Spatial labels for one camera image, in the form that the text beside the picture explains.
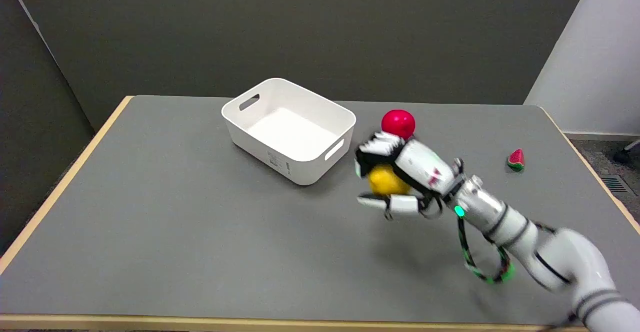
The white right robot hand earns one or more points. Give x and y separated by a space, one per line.
422 164

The yellow lemon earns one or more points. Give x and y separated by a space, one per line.
386 181

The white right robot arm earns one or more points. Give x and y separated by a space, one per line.
540 249

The white plastic box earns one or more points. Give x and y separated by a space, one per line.
290 129

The red ball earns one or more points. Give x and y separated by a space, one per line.
398 122

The watermelon slice toy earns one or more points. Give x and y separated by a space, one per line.
516 159

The black chair caster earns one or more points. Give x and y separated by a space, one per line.
623 154

